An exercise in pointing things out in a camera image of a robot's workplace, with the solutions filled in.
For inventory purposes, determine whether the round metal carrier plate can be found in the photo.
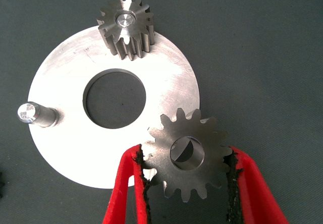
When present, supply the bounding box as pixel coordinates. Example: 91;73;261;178
17;23;201;190

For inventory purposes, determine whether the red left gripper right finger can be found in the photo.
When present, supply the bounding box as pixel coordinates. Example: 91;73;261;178
223;145;290;224

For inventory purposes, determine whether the small steel planetary gear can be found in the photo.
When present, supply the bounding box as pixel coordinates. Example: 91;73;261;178
96;0;155;61
142;107;234;204

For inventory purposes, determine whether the dark grey table cloth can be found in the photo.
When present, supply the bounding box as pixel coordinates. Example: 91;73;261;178
0;0;323;224

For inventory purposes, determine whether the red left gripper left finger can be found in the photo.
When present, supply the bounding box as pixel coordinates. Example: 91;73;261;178
102;144;158;224

